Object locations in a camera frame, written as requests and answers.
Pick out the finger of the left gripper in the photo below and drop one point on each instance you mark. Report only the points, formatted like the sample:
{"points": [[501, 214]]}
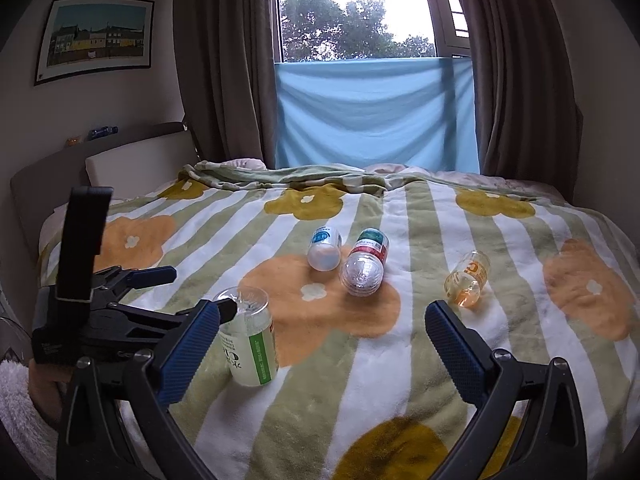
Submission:
{"points": [[145, 278], [227, 309]]}

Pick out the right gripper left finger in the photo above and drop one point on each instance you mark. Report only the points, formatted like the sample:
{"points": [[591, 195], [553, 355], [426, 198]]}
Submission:
{"points": [[132, 366]]}

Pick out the green label plastic cup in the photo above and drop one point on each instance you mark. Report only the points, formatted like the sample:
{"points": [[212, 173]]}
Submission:
{"points": [[248, 339]]}

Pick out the white fluffy sleeve forearm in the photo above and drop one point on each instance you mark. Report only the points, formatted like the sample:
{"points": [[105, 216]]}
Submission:
{"points": [[33, 437]]}

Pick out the blue label plastic cup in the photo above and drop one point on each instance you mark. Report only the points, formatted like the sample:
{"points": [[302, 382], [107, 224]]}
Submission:
{"points": [[325, 249]]}

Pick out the red green label cup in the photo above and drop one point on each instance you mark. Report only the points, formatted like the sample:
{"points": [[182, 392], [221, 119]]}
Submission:
{"points": [[363, 270]]}

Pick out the orange label small cup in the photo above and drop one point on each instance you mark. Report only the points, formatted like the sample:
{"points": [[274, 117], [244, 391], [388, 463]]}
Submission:
{"points": [[464, 285]]}

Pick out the person left hand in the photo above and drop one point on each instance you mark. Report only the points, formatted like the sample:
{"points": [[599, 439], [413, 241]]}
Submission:
{"points": [[44, 382]]}

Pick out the white pillow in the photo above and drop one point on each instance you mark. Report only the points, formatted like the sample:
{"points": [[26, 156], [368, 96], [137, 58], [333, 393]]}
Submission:
{"points": [[136, 169]]}

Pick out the grey bed headboard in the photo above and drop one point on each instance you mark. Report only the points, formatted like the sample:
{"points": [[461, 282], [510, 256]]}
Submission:
{"points": [[40, 187]]}

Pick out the floral striped blanket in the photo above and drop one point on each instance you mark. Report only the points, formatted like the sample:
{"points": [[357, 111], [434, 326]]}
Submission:
{"points": [[540, 380]]}

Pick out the blue pen on headboard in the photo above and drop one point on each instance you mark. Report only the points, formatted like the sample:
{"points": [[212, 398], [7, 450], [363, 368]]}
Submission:
{"points": [[102, 132]]}

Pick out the light blue window cloth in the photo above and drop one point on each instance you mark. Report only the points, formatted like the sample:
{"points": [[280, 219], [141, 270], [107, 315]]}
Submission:
{"points": [[410, 111]]}

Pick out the framed town picture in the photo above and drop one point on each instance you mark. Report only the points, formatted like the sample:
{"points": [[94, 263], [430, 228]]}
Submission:
{"points": [[91, 36]]}

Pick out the brown left curtain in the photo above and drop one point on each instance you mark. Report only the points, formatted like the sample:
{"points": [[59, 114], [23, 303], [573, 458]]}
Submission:
{"points": [[225, 54]]}

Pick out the brown curtain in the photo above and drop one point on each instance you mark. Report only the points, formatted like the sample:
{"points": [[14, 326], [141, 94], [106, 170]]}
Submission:
{"points": [[225, 54], [528, 124]]}

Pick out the brown right curtain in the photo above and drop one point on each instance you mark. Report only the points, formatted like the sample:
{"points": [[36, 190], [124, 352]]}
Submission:
{"points": [[528, 124]]}

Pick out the window shutter frame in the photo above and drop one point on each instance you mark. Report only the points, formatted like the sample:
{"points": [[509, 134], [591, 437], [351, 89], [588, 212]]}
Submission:
{"points": [[451, 33]]}

